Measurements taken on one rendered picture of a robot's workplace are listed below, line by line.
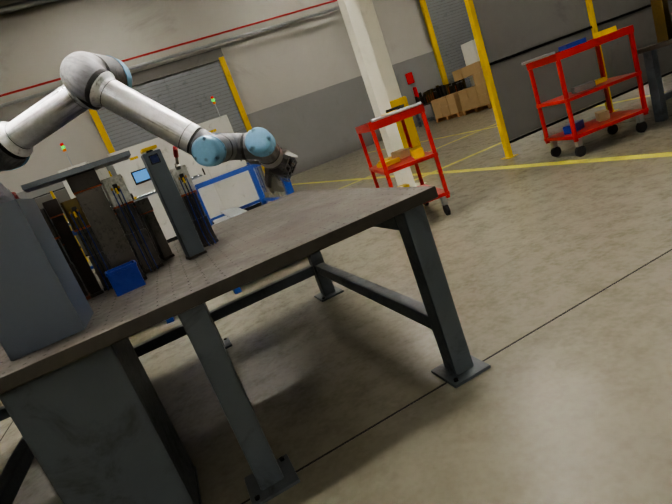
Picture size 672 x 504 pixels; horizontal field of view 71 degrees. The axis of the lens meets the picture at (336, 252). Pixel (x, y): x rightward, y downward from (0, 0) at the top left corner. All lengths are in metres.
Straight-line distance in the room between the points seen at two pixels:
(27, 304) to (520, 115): 5.38
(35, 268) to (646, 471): 1.63
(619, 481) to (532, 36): 5.44
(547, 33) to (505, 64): 0.70
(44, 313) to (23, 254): 0.17
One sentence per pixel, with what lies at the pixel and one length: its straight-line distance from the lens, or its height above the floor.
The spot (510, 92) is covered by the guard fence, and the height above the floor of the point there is 0.68.
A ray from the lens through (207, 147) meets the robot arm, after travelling 1.23.
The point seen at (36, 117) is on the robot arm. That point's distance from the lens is 1.62.
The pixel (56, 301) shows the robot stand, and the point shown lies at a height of 0.81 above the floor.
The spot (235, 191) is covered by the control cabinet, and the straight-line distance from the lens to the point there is 10.14.
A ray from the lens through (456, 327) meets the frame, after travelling 1.76.
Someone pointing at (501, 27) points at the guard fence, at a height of 1.38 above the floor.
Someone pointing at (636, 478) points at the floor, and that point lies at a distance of 1.41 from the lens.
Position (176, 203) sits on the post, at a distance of 1.97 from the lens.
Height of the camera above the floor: 0.98
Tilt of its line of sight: 14 degrees down
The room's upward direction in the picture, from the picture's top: 20 degrees counter-clockwise
